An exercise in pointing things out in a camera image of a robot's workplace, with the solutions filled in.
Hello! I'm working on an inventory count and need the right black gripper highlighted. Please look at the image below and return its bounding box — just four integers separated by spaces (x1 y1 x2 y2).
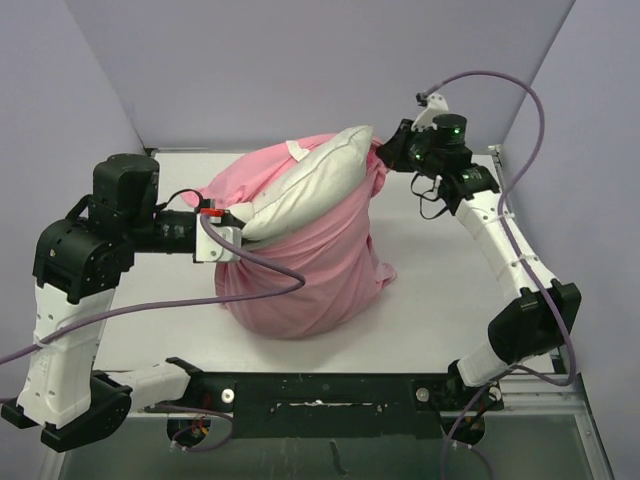
379 119 444 177

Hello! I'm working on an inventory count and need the pink pillow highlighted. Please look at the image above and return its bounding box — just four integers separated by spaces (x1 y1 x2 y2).
228 125 373 242

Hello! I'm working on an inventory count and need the pink satin rose pillowcase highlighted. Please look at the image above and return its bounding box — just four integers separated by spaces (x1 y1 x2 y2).
182 134 396 339

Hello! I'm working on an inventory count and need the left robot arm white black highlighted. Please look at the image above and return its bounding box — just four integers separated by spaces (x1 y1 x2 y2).
1 154 204 453

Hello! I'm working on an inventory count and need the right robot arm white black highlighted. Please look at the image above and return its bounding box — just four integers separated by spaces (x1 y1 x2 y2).
376 113 581 409

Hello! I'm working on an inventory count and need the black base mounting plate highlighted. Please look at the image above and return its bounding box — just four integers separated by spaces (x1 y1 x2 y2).
169 372 504 439

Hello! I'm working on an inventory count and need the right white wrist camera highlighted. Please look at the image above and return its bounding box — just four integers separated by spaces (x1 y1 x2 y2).
411 91 449 132

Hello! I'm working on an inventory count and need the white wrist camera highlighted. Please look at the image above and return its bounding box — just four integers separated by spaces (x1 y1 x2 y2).
411 91 449 132
193 199 244 263

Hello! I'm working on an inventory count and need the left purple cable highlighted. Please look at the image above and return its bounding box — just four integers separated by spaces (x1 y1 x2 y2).
0 212 307 454

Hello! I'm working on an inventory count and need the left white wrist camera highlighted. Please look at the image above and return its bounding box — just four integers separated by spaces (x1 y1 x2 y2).
193 199 244 263

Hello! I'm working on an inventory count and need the aluminium frame rail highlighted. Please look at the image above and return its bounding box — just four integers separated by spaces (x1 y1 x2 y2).
42 144 616 480

